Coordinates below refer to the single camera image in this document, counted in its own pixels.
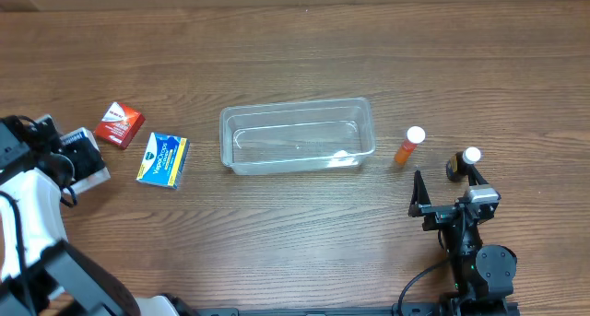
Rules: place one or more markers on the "blue yellow VapoDrops box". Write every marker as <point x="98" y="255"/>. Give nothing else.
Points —
<point x="163" y="160"/>

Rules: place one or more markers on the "dark brown bottle white cap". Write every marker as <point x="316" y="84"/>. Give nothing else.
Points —
<point x="458" y="165"/>

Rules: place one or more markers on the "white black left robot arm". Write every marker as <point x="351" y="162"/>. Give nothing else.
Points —
<point x="40" y="264"/>

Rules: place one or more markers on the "white Hansaplast plaster box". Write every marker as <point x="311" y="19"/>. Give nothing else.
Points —
<point x="85" y="163"/>

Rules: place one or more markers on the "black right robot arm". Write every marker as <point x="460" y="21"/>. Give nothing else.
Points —
<point x="483" y="274"/>

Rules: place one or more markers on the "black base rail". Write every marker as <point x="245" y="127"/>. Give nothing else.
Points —
<point x="409" y="309"/>

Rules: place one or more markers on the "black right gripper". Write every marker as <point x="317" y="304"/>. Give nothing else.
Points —
<point x="436" y="214"/>

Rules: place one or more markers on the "red medicine box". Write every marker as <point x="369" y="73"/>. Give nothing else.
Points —
<point x="119" y="125"/>

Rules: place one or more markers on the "clear plastic container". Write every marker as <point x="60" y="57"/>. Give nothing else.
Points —
<point x="296" y="136"/>

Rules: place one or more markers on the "orange tablet tube white cap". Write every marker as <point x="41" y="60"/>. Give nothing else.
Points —
<point x="415" y="135"/>

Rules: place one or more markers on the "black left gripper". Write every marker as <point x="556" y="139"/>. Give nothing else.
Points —
<point x="87" y="157"/>

